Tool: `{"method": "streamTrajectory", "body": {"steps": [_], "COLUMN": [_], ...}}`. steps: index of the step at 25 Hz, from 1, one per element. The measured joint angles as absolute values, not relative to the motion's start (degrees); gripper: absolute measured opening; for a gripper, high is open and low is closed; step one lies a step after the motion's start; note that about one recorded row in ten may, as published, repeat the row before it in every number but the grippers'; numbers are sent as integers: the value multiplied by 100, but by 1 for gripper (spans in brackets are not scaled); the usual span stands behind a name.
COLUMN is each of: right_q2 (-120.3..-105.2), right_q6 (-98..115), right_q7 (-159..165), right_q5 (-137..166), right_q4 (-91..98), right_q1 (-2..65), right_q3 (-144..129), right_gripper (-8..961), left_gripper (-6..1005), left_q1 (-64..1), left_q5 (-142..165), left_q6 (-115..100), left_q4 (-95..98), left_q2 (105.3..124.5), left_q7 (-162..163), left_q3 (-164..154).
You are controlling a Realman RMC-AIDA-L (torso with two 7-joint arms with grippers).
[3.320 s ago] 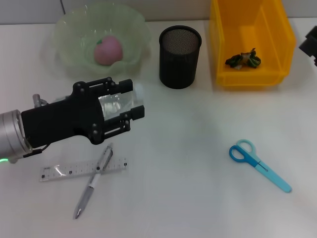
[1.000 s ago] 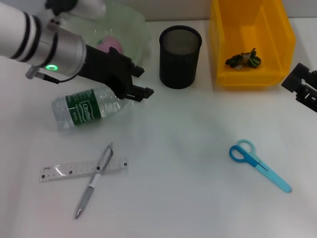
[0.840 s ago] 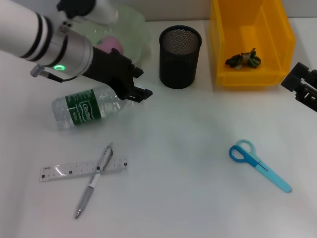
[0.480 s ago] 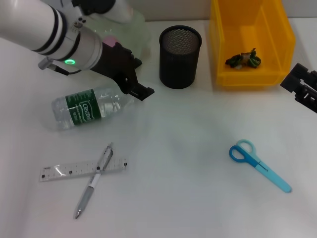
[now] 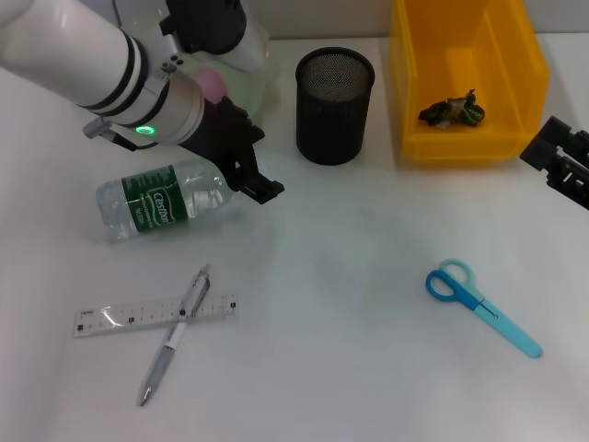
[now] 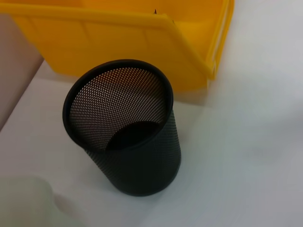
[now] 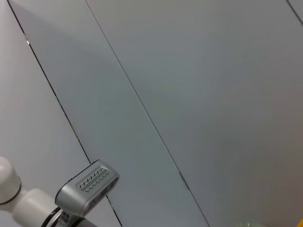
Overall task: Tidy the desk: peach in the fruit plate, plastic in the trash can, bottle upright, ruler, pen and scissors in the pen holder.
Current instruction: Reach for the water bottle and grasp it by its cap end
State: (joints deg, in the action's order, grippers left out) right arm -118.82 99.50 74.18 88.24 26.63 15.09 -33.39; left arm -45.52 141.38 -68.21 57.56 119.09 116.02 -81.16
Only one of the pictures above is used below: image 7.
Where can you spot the yellow plastic bin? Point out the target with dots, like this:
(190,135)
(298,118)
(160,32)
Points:
(301,225)

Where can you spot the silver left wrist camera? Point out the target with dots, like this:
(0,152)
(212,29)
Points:
(80,194)

